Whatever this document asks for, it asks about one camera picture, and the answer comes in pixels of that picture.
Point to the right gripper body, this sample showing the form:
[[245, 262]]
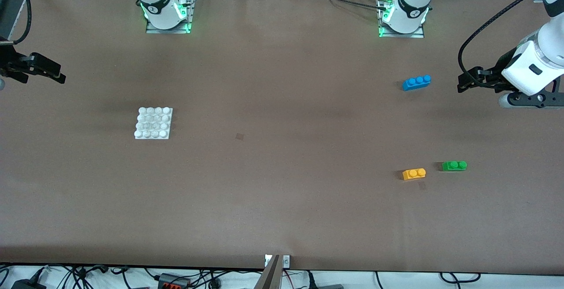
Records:
[[9, 62]]

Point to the yellow two-stud block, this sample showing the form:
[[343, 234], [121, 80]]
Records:
[[414, 174]]

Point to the white studded base plate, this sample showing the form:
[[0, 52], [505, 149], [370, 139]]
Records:
[[153, 124]]

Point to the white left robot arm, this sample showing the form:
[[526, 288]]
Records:
[[414, 2]]

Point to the blue three-stud block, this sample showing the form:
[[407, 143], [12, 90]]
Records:
[[416, 83]]

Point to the green two-stud block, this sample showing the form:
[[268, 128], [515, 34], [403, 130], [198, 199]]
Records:
[[454, 165]]

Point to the black orange connector block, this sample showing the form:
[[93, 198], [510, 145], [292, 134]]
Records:
[[174, 281]]

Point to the black power adapter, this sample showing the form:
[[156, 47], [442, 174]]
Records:
[[26, 283]]

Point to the flat black box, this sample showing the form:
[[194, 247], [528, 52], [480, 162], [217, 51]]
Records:
[[328, 286]]

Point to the small white bracket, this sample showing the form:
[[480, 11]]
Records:
[[286, 261], [267, 260]]

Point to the brown wedge-shaped camera support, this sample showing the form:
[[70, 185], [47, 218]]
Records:
[[269, 276]]

